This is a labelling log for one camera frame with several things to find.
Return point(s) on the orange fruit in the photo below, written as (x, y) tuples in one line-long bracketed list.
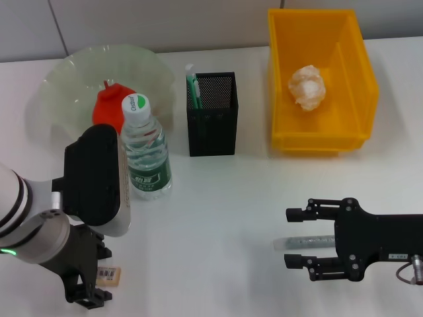
[(105, 109)]

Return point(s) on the black mesh pen holder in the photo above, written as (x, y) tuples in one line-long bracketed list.
[(211, 132)]

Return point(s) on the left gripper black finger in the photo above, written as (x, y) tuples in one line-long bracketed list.
[(104, 252), (89, 298)]

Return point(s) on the green utility knife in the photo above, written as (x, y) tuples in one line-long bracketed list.
[(192, 89)]

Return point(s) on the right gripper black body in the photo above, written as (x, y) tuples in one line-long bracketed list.
[(370, 237)]

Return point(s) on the beige eraser with barcode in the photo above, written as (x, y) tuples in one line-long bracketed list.
[(110, 275)]

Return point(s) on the wavy green glass fruit plate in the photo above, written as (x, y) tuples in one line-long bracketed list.
[(66, 86)]

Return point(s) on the grey marker pen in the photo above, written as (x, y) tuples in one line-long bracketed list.
[(307, 242)]

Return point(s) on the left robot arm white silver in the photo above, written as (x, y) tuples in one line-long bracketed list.
[(89, 171)]

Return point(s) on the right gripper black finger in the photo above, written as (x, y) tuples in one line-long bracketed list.
[(293, 261), (295, 214)]

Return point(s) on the yellow plastic bin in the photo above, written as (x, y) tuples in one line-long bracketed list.
[(357, 99)]

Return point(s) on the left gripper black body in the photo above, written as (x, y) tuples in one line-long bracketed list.
[(79, 257)]

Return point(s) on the clear water bottle green label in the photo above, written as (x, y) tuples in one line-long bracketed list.
[(148, 155)]

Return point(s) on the white paper ball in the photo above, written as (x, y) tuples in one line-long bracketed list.
[(307, 87)]

